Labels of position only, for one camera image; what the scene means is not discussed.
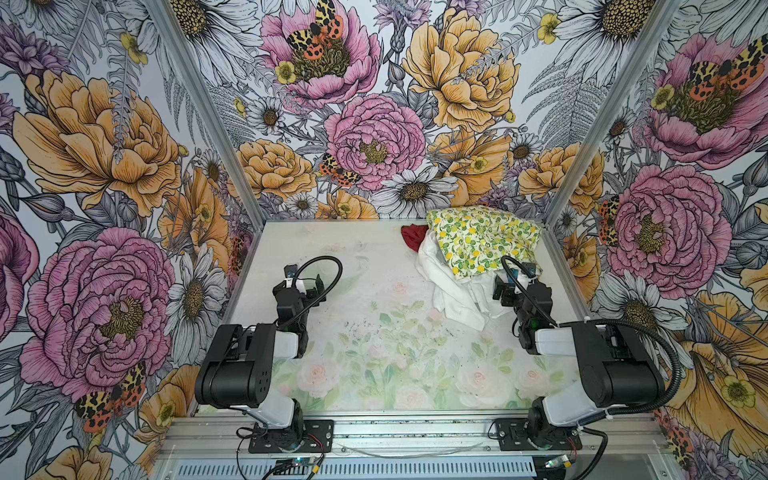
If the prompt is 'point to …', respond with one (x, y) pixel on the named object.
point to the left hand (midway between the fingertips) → (305, 284)
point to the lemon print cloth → (478, 238)
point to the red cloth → (413, 234)
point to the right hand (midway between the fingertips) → (512, 284)
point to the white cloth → (468, 301)
